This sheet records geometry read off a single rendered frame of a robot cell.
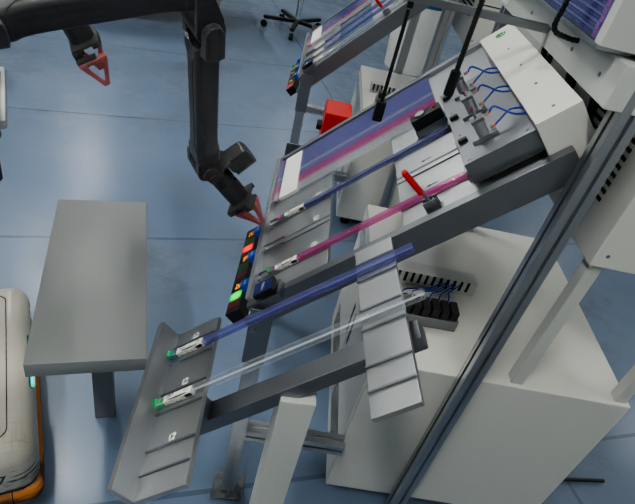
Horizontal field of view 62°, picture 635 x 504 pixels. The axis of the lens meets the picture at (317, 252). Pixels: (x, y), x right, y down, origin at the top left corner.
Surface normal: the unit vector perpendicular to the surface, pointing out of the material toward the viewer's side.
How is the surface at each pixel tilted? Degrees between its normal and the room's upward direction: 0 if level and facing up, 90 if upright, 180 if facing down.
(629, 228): 90
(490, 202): 90
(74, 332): 0
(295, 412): 90
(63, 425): 0
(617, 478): 0
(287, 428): 90
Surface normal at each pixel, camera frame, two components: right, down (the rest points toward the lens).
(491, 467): -0.05, 0.61
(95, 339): 0.20, -0.77
